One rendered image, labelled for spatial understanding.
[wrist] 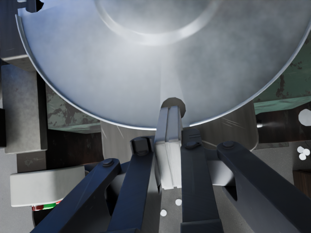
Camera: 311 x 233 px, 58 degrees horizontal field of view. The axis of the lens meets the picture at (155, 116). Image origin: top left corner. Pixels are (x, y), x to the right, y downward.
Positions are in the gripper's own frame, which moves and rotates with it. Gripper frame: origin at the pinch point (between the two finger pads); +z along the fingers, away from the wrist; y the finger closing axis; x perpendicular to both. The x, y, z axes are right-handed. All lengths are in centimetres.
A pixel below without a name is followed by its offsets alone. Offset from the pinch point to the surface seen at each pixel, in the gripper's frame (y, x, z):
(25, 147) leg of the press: -23.3, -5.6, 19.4
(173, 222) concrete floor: -10, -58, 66
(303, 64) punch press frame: 17.2, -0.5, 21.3
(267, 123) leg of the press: 22, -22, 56
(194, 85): 2.2, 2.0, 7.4
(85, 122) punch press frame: -13.5, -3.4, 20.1
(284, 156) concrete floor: 31, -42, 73
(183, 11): 2.3, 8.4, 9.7
